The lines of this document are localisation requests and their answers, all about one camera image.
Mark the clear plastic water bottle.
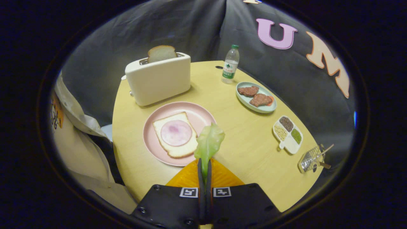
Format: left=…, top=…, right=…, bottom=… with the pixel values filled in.
left=221, top=44, right=240, bottom=84

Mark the wooden stick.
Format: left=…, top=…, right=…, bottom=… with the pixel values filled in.
left=305, top=144, right=335, bottom=163

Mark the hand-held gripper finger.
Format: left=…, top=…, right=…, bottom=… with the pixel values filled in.
left=206, top=158, right=282, bottom=229
left=130, top=158, right=205, bottom=229

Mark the green lettuce leaf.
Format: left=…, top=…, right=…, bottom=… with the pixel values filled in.
left=194, top=123, right=225, bottom=183

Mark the white toast slice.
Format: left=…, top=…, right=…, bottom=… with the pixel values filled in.
left=152, top=112, right=199, bottom=158

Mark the brown meat piece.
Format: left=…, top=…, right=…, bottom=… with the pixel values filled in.
left=249, top=93, right=273, bottom=107
left=238, top=86, right=259, bottom=97

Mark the white toaster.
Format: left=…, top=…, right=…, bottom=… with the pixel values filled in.
left=121, top=52, right=191, bottom=107

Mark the brown-crust bread slice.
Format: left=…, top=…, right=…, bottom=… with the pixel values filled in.
left=147, top=45, right=177, bottom=63

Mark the white divided seasoning tray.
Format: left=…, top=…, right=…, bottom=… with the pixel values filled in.
left=272, top=115, right=304, bottom=155

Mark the pale green oval plate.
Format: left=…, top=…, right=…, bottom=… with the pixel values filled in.
left=236, top=82, right=277, bottom=114

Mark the clear glass cup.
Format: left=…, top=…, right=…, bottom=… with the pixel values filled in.
left=298, top=145, right=325, bottom=173

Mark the pink round plate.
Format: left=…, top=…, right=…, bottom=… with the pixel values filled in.
left=143, top=101, right=217, bottom=167

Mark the pink ham slice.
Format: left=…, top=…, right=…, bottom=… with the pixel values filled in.
left=160, top=120, right=193, bottom=147

